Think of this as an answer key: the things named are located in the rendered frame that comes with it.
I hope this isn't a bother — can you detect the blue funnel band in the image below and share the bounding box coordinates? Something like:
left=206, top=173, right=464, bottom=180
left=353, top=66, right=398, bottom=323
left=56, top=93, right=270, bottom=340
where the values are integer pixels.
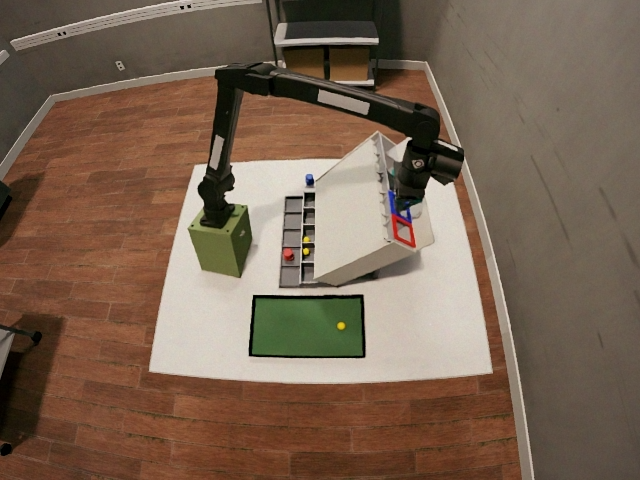
left=388, top=191, right=412, bottom=224

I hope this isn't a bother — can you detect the large white panel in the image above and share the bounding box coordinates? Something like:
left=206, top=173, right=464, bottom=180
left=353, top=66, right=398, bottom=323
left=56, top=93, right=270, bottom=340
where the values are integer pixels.
left=278, top=131, right=435, bottom=288

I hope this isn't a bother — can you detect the red square band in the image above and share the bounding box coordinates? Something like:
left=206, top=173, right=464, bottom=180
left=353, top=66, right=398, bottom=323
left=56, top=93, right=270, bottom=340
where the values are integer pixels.
left=391, top=214, right=416, bottom=248

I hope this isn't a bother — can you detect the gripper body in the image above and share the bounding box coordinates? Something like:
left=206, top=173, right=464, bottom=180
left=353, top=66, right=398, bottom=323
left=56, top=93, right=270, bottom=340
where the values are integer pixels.
left=393, top=162, right=426, bottom=201

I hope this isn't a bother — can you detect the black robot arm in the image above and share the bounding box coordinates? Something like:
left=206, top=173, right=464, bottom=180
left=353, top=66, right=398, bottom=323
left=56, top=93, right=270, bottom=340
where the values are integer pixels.
left=197, top=62, right=465, bottom=229

